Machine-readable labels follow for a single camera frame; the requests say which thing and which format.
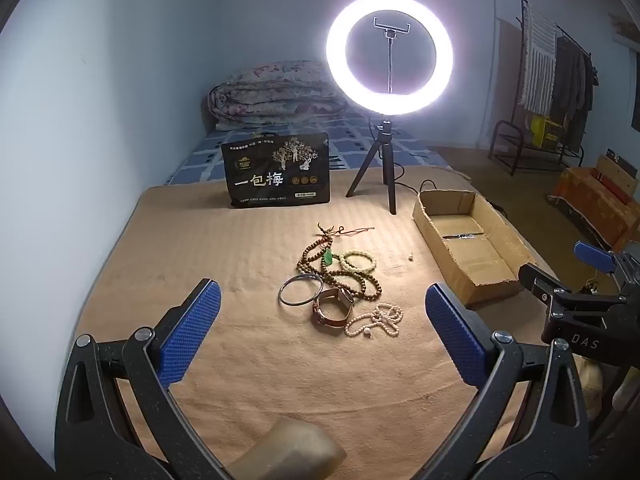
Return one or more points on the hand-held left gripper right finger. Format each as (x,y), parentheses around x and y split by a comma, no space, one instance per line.
(455,335)

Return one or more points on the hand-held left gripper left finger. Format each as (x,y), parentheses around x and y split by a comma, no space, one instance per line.
(190,325)

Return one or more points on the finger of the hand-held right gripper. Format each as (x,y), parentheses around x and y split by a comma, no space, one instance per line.
(595,257)
(545,282)

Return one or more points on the cardboard box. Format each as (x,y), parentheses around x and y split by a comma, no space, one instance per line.
(480,265)

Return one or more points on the silver bangle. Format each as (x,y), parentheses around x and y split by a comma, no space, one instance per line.
(299,304)

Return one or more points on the person's right hand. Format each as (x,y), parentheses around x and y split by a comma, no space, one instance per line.
(590,385)

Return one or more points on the orange cloth covered chest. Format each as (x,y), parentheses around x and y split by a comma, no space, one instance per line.
(595,205)

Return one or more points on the brown carton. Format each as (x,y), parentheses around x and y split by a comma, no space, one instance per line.
(615,175)

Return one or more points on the tan blanket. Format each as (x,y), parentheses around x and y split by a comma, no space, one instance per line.
(225,240)

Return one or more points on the yellow box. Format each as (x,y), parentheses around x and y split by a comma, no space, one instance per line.
(545,132)

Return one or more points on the dark metal clothes rack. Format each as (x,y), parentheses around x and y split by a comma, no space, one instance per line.
(500,135)

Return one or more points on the beige rounded object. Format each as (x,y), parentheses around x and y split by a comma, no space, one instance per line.
(295,450)

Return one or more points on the dark hanging clothes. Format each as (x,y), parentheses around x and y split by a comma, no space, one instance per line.
(570,90)

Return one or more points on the black printed snack bag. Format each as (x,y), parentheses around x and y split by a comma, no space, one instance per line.
(275,175)

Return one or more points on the black tripod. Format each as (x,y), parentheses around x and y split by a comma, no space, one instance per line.
(385,160)

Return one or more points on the striped hanging cloth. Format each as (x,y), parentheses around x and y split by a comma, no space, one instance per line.
(537,60)

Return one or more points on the blue checked bed sheet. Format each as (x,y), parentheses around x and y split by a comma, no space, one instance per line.
(350,145)

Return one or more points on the folded floral quilt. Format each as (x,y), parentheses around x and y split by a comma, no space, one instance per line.
(275,95)

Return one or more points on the black phone holder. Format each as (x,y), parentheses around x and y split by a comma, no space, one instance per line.
(389,60)

